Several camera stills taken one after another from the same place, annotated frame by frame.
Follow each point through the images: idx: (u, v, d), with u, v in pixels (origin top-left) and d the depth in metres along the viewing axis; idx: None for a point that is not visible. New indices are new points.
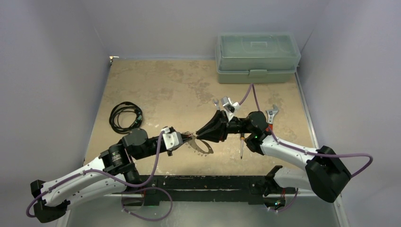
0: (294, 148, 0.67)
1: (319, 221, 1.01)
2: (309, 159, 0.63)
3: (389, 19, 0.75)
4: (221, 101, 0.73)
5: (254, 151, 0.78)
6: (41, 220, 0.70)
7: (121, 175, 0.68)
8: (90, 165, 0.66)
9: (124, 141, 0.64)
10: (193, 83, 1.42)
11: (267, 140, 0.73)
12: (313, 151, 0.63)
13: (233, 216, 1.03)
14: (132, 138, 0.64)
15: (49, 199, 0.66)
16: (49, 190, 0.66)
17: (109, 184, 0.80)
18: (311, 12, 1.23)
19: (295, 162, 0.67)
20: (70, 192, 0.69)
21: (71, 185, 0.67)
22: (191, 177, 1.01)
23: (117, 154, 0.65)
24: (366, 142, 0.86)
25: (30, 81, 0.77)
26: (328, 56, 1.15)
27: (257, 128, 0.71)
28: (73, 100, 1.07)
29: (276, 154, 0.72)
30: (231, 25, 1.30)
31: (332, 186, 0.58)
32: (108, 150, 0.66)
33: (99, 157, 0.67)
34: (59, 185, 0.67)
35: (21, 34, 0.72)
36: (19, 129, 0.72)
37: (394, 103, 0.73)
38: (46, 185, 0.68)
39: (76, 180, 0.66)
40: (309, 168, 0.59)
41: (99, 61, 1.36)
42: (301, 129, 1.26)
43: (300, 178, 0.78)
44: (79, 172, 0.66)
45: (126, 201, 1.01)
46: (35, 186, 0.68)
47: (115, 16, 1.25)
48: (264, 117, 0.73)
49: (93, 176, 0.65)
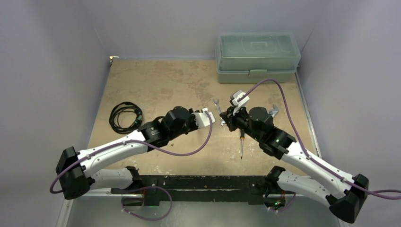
0: (331, 172, 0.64)
1: (318, 222, 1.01)
2: (346, 189, 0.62)
3: (389, 19, 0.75)
4: (234, 94, 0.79)
5: (275, 156, 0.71)
6: (67, 195, 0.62)
7: (127, 170, 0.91)
8: (130, 135, 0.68)
9: (169, 116, 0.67)
10: (193, 83, 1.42)
11: (295, 150, 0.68)
12: (351, 180, 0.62)
13: (233, 216, 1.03)
14: (179, 114, 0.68)
15: (88, 166, 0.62)
16: (90, 156, 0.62)
17: (122, 174, 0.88)
18: (311, 12, 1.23)
19: (325, 183, 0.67)
20: (106, 163, 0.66)
21: (111, 154, 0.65)
22: (191, 177, 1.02)
23: (154, 129, 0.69)
24: (367, 142, 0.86)
25: (30, 80, 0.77)
26: (328, 56, 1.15)
27: (259, 123, 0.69)
28: (73, 100, 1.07)
29: (300, 168, 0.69)
30: (231, 25, 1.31)
31: (356, 212, 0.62)
32: (146, 126, 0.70)
33: (138, 130, 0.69)
34: (100, 152, 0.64)
35: (21, 33, 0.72)
36: (19, 129, 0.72)
37: (393, 102, 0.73)
38: (82, 152, 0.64)
39: (117, 150, 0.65)
40: (347, 200, 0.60)
41: (99, 61, 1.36)
42: (300, 129, 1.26)
43: (314, 192, 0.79)
44: (120, 141, 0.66)
45: (126, 201, 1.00)
46: (70, 152, 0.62)
47: (115, 16, 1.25)
48: (265, 112, 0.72)
49: (134, 146, 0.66)
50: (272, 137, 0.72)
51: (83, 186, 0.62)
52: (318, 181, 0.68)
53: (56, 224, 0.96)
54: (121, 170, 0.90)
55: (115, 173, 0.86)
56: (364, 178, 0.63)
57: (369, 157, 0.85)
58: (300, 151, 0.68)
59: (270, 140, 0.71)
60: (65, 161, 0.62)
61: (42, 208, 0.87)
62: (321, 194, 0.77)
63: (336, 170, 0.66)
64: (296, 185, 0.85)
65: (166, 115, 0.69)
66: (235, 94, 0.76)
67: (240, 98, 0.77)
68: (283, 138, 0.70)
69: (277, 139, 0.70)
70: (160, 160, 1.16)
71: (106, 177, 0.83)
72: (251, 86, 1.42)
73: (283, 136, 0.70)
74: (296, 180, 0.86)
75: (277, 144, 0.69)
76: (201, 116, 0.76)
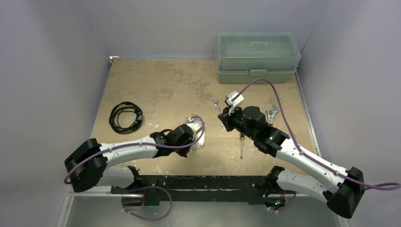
0: (323, 166, 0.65)
1: (319, 222, 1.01)
2: (340, 182, 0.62)
3: (389, 20, 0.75)
4: (228, 95, 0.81)
5: (270, 153, 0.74)
6: (77, 187, 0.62)
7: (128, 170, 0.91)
8: (143, 139, 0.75)
9: (178, 129, 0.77)
10: (193, 83, 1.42)
11: (288, 146, 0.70)
12: (344, 173, 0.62)
13: (233, 217, 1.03)
14: (187, 128, 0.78)
15: (109, 158, 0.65)
16: (112, 149, 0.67)
17: (126, 172, 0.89)
18: (311, 12, 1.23)
19: (319, 178, 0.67)
20: (121, 160, 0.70)
21: (130, 152, 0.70)
22: (191, 177, 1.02)
23: (163, 138, 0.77)
24: (367, 142, 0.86)
25: (30, 81, 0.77)
26: (328, 56, 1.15)
27: (252, 121, 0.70)
28: (73, 100, 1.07)
29: (295, 163, 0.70)
30: (231, 25, 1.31)
31: (352, 205, 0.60)
32: (156, 134, 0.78)
33: (150, 135, 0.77)
34: (119, 148, 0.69)
35: (21, 34, 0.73)
36: (19, 129, 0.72)
37: (393, 102, 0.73)
38: (105, 144, 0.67)
39: (133, 149, 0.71)
40: (341, 193, 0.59)
41: (99, 61, 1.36)
42: (301, 129, 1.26)
43: (311, 188, 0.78)
44: (138, 142, 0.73)
45: (126, 201, 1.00)
46: (92, 144, 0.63)
47: (115, 16, 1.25)
48: (257, 110, 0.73)
49: (147, 149, 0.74)
50: (266, 135, 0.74)
51: (97, 178, 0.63)
52: (313, 176, 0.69)
53: (56, 224, 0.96)
54: (125, 169, 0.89)
55: (119, 171, 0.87)
56: (358, 171, 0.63)
57: (369, 157, 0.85)
58: (293, 146, 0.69)
59: (264, 137, 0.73)
60: (85, 152, 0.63)
61: (42, 209, 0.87)
62: (319, 190, 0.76)
63: (329, 164, 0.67)
64: (295, 183, 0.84)
65: (176, 128, 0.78)
66: (229, 94, 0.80)
67: (234, 99, 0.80)
68: (276, 135, 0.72)
69: (271, 137, 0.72)
70: (160, 160, 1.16)
71: (112, 174, 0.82)
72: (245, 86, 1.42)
73: (277, 134, 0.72)
74: (294, 178, 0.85)
75: (271, 141, 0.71)
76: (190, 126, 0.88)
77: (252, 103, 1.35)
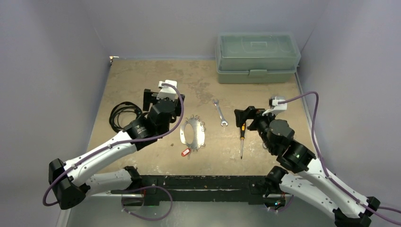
0: (348, 194, 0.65)
1: (319, 222, 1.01)
2: (361, 212, 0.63)
3: (390, 20, 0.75)
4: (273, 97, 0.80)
5: (292, 170, 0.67)
6: (62, 207, 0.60)
7: (124, 171, 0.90)
8: (116, 137, 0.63)
9: (152, 111, 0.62)
10: (193, 83, 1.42)
11: (315, 168, 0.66)
12: (365, 203, 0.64)
13: (233, 217, 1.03)
14: (161, 107, 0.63)
15: (75, 176, 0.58)
16: (75, 166, 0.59)
17: (120, 176, 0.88)
18: (311, 12, 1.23)
19: (338, 203, 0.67)
20: (96, 169, 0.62)
21: (98, 160, 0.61)
22: (191, 177, 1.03)
23: (141, 127, 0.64)
24: (367, 142, 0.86)
25: (30, 80, 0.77)
26: (328, 55, 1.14)
27: (280, 137, 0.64)
28: (73, 100, 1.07)
29: (317, 184, 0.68)
30: (231, 25, 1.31)
31: None
32: (132, 124, 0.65)
33: (123, 130, 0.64)
34: (85, 160, 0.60)
35: (21, 34, 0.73)
36: (19, 129, 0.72)
37: (393, 103, 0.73)
38: (69, 162, 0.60)
39: (102, 155, 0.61)
40: (361, 222, 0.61)
41: (99, 61, 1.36)
42: (301, 129, 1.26)
43: (320, 203, 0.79)
44: (106, 145, 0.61)
45: (126, 201, 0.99)
46: (57, 164, 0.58)
47: (115, 17, 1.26)
48: (287, 125, 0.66)
49: (120, 148, 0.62)
50: (290, 151, 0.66)
51: (75, 196, 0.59)
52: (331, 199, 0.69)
53: (56, 223, 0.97)
54: (119, 172, 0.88)
55: (112, 176, 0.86)
56: (376, 200, 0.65)
57: (369, 157, 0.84)
58: (320, 169, 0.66)
59: (289, 153, 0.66)
60: (52, 175, 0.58)
61: (41, 209, 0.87)
62: (328, 206, 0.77)
63: (352, 190, 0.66)
64: (300, 191, 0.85)
65: (150, 110, 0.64)
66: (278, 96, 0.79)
67: (278, 102, 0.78)
68: (302, 152, 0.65)
69: (297, 154, 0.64)
70: (160, 160, 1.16)
71: (103, 181, 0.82)
72: (245, 86, 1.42)
73: (302, 149, 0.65)
74: (300, 186, 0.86)
75: (297, 159, 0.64)
76: (165, 91, 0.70)
77: (252, 103, 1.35)
